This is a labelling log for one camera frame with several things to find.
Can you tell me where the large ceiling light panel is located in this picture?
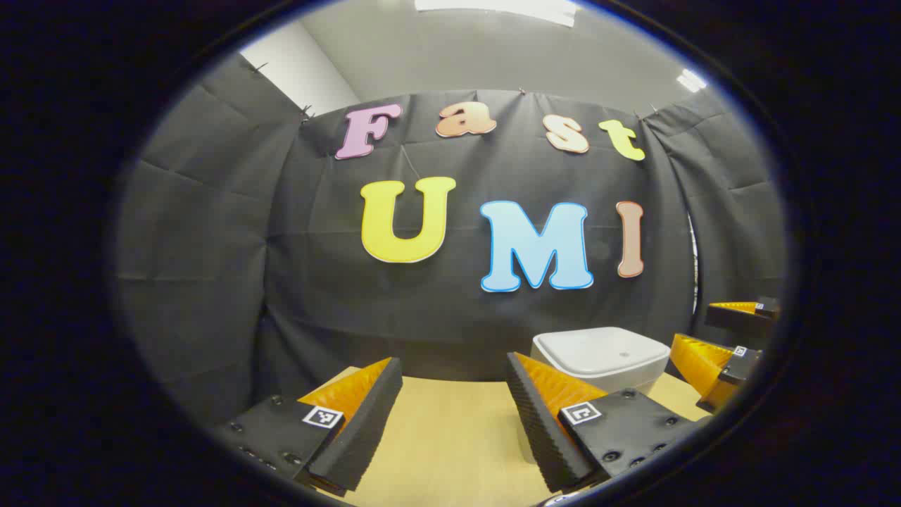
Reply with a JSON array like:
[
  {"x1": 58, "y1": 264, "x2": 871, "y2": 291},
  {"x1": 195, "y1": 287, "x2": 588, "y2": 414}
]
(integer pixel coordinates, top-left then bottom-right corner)
[{"x1": 415, "y1": 0, "x2": 578, "y2": 27}]

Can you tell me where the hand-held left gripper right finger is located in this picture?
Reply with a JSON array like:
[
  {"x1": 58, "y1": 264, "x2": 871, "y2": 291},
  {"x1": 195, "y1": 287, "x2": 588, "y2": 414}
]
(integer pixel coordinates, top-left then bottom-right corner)
[{"x1": 506, "y1": 352, "x2": 712, "y2": 494}]

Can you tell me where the wooden desktop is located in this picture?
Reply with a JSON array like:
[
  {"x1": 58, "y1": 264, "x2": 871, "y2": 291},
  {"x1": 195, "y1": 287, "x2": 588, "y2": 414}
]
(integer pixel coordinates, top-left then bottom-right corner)
[{"x1": 310, "y1": 366, "x2": 712, "y2": 507}]

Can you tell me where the grey desktop garbage bin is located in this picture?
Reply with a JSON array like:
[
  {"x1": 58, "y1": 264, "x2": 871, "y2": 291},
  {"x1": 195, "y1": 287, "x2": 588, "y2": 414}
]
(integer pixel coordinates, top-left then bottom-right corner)
[{"x1": 531, "y1": 326, "x2": 672, "y2": 395}]

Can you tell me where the black backdrop cloth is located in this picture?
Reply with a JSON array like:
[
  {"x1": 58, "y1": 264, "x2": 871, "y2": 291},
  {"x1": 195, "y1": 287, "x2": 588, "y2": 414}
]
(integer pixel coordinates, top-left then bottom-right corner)
[{"x1": 116, "y1": 53, "x2": 788, "y2": 423}]

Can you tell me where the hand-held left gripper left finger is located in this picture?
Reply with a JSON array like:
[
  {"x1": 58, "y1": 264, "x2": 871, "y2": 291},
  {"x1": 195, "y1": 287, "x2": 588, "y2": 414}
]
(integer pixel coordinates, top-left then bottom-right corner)
[{"x1": 211, "y1": 357, "x2": 403, "y2": 497}]

